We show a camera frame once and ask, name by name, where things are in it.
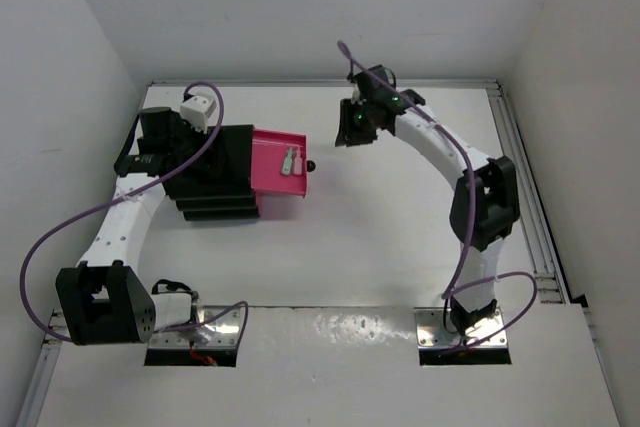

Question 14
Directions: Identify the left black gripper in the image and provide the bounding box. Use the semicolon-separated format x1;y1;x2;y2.
166;113;226;173

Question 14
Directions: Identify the black drawer cabinet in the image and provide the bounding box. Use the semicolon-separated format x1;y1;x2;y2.
163;124;260;222

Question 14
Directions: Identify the pink top drawer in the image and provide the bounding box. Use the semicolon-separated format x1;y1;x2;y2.
251;129;309;197

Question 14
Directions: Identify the pink highlighter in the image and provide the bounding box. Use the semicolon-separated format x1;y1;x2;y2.
292;149;303;176

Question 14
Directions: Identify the green highlighter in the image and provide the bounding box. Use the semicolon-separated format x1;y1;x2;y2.
280;147;295;176

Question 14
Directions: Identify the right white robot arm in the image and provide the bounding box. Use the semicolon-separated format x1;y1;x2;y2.
335;65;520;335

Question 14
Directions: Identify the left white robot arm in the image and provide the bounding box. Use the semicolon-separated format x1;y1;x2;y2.
55;103;224;346

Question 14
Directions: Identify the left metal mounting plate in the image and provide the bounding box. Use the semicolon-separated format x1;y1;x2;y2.
148;302;248;351

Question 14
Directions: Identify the metal mounting plate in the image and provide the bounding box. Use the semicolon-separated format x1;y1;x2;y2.
148;302;248;351
414;307;508;351

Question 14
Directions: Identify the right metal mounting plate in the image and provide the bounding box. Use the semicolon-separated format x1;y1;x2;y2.
414;307;508;351

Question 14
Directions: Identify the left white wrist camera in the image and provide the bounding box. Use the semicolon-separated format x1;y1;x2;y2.
179;92;217;132

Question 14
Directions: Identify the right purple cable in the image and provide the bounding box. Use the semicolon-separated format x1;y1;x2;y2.
336;39;539;351

